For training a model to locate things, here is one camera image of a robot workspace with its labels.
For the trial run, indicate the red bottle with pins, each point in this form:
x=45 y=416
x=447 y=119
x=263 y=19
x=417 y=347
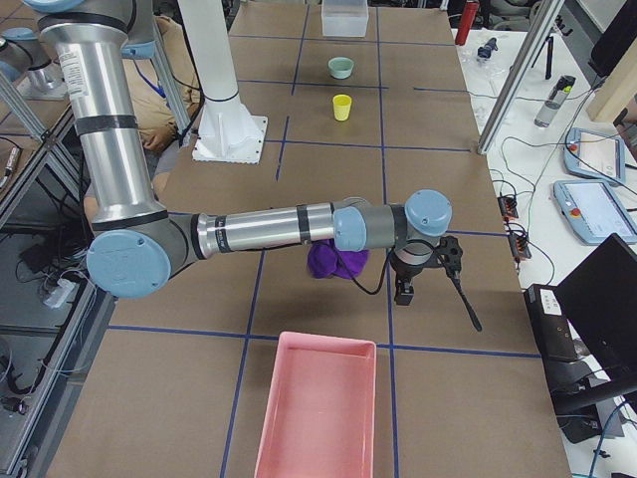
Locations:
x=466 y=21

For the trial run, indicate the mint green bowl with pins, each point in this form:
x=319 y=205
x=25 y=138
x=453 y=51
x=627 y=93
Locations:
x=340 y=68

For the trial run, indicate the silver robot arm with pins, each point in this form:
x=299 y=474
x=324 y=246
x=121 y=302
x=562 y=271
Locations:
x=139 y=244
x=26 y=64

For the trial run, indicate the aluminium frame post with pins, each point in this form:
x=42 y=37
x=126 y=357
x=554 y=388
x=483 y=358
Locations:
x=539 y=29

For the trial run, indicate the teach pendant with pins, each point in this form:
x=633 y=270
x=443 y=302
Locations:
x=593 y=211
x=590 y=154

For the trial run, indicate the white power strip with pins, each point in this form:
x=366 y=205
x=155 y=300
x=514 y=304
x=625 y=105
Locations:
x=59 y=295

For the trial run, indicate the black box device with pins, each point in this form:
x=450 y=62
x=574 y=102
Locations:
x=549 y=324

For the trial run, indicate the upper teach pendant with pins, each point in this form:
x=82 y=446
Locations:
x=590 y=154

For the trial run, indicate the white camera column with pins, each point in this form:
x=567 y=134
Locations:
x=227 y=131

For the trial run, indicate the black monitor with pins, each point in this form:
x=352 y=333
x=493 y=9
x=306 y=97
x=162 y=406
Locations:
x=599 y=299

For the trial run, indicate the purple cloth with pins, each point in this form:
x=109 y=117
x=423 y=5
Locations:
x=325 y=261

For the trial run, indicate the pink plastic tray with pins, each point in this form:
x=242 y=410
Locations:
x=320 y=415

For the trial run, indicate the seated person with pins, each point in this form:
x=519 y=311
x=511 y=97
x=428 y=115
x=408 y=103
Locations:
x=157 y=125

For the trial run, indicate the blue black handheld tool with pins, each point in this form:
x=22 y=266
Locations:
x=486 y=51

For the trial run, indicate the clear water bottle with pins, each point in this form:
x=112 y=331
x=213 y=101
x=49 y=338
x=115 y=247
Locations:
x=554 y=101

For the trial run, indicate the clear plastic bin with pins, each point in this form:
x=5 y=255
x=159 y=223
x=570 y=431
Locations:
x=344 y=18

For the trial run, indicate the yellow plastic cup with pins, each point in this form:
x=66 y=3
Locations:
x=341 y=107

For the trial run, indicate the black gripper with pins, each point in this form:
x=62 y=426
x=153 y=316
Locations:
x=404 y=273

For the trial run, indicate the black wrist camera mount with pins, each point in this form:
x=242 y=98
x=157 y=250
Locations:
x=449 y=256

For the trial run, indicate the lower teach pendant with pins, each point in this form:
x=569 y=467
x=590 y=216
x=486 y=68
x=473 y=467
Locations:
x=593 y=211

